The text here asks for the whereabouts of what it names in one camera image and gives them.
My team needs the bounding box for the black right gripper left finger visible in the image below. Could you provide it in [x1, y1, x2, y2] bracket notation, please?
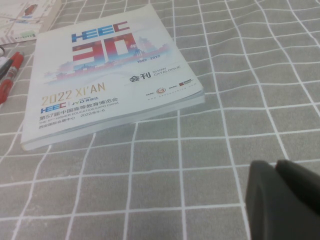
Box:
[244, 160, 320, 240]

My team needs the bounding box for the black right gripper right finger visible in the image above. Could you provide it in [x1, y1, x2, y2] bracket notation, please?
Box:
[274, 159, 320, 216]

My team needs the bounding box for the red gel pen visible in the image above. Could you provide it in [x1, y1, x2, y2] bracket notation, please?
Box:
[0, 51, 25, 105]

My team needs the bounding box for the black and red pen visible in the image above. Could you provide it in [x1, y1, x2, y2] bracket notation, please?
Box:
[0, 53, 18, 81]

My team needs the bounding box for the grey checked tablecloth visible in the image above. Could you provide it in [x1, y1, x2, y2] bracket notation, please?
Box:
[0, 0, 320, 240]

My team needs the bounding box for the white HEEC show catalogue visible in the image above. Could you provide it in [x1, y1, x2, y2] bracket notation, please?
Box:
[20, 2, 205, 152]

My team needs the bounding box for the orange map cover book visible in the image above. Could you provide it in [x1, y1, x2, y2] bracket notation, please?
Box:
[0, 0, 62, 45]

